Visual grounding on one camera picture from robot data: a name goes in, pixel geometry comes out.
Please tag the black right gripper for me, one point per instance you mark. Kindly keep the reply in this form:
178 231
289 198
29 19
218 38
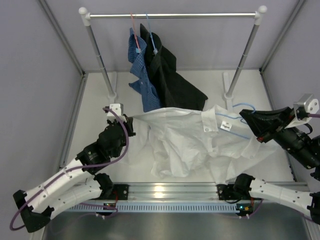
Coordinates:
265 124

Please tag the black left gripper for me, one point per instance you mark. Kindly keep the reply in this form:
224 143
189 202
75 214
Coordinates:
129 122

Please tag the white shirt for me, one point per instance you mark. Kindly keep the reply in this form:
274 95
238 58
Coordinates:
177 143

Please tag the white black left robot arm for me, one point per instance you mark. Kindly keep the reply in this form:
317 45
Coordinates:
77 182

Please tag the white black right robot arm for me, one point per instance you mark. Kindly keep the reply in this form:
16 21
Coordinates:
307 203

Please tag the blue checkered shirt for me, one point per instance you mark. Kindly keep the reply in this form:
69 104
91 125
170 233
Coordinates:
143 86

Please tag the dark striped shirt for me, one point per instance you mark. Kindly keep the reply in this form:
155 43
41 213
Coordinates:
172 89

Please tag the light blue hanger under dark shirt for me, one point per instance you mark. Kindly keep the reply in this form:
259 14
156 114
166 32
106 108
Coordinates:
155 50

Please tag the white clothes rack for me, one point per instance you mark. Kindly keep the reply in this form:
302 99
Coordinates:
228 83

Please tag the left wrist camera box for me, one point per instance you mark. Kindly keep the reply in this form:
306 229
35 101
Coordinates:
114 112

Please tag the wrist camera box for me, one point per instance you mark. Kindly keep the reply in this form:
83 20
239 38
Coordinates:
114 112
305 109

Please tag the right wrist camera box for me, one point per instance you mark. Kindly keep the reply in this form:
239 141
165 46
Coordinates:
305 109

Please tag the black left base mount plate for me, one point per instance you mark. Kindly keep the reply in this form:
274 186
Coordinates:
120 192

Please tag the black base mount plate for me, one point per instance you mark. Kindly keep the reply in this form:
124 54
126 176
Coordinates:
120 192
226 192

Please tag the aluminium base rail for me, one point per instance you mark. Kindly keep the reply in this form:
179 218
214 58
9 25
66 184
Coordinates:
203 191

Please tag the white slotted cable duct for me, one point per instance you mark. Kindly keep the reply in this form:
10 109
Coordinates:
181 207

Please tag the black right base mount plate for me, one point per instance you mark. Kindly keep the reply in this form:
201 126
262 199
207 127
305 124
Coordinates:
226 192

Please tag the grey aluminium frame profile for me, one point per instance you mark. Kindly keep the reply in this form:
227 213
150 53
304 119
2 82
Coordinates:
49 14

